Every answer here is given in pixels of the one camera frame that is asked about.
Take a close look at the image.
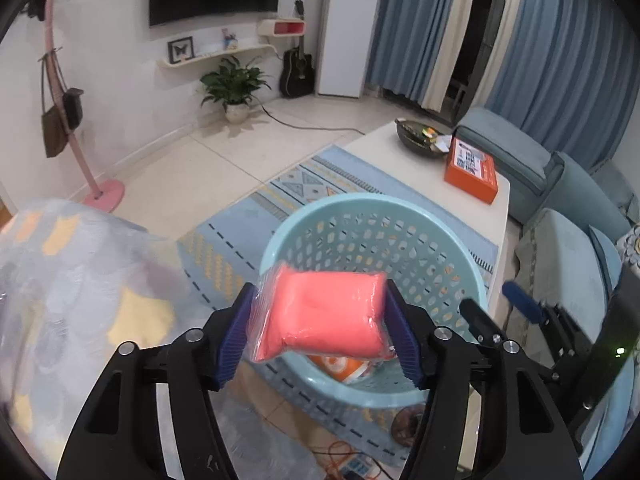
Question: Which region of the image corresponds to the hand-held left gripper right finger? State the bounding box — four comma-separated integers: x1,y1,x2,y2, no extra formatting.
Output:
384,280,584,480

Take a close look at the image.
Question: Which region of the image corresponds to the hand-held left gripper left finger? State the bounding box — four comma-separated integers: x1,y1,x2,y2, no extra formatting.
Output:
56,282,257,480

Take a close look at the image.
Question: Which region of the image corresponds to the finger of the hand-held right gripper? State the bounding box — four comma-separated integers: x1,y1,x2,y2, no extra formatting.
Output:
458,298,504,349
502,280,589,362

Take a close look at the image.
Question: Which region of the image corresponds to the orange white packet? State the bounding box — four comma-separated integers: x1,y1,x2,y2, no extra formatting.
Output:
305,352,372,385

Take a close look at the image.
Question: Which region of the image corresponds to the pink tissue packet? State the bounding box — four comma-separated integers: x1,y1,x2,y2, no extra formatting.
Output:
250,262,399,365

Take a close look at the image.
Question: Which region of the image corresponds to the light blue plastic basket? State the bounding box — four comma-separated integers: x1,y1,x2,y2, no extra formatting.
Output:
260,192,489,411

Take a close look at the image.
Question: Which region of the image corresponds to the blue grey sofa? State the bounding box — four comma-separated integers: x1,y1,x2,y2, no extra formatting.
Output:
452,105,640,480

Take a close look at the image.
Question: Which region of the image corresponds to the orange box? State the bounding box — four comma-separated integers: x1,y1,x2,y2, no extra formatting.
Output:
443,134,500,205

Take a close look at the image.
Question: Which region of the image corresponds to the white power strip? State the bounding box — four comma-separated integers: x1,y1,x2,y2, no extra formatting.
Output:
330,452,382,480

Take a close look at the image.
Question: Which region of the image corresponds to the white coffee table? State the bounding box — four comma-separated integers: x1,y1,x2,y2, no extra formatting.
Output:
342,120,511,322

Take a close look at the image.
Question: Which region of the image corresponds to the dark bowl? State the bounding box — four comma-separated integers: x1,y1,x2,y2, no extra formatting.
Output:
394,118,451,157

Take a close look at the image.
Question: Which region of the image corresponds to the blue curtain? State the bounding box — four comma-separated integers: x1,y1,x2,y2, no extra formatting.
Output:
365,0,464,104
485,0,640,167

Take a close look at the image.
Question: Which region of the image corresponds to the pink coat rack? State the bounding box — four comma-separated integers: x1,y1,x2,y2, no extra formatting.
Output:
27,0,126,209

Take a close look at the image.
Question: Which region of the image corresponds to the potted green plant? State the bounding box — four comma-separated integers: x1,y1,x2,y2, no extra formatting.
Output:
199,55,274,124

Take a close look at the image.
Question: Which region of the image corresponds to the black guitar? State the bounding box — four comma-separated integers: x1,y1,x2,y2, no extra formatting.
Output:
278,0,316,100

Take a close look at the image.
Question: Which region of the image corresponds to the brown tote bag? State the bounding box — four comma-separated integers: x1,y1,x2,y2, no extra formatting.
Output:
40,57,69,159

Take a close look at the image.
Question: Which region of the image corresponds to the small black bag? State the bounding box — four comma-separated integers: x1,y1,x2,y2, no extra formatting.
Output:
62,87,85,131

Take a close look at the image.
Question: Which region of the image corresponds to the framed butterfly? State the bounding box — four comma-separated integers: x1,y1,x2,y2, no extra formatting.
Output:
167,35,196,65

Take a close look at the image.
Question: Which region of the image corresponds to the white standing air conditioner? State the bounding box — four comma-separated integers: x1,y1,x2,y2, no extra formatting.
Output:
315,0,386,99

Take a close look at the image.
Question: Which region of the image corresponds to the orange cable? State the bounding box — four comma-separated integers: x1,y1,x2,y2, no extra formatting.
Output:
312,439,402,480

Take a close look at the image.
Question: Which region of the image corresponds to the black floor cable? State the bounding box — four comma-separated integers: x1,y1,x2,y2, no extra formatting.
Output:
259,102,366,136

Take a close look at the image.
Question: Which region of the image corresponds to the low white wall shelf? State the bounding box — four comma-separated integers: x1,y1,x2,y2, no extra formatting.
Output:
157,43,277,69

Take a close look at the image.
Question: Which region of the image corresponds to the red white wall box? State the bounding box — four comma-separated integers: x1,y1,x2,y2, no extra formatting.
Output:
257,17,306,41

